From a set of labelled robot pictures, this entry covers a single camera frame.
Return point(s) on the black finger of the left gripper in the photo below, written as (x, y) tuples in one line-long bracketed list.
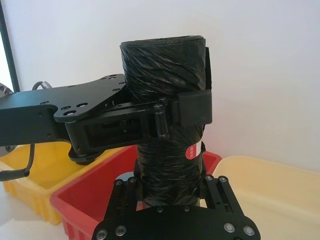
[(208, 70), (195, 107)]

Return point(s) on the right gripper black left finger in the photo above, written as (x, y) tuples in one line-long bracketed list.
[(123, 197)]

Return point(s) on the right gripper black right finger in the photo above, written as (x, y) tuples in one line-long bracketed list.
[(220, 192)]

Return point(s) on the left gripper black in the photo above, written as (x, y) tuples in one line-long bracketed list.
[(32, 117)]

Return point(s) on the black trash bag roll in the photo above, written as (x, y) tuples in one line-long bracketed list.
[(162, 67)]

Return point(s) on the red plastic bin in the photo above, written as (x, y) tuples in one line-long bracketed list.
[(82, 197)]

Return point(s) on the cream plastic bin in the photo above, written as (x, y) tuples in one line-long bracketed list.
[(275, 190)]

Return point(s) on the yellow plastic bin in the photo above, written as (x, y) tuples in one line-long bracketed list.
[(47, 172)]

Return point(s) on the black framed white panel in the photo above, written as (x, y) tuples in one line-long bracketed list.
[(5, 42)]

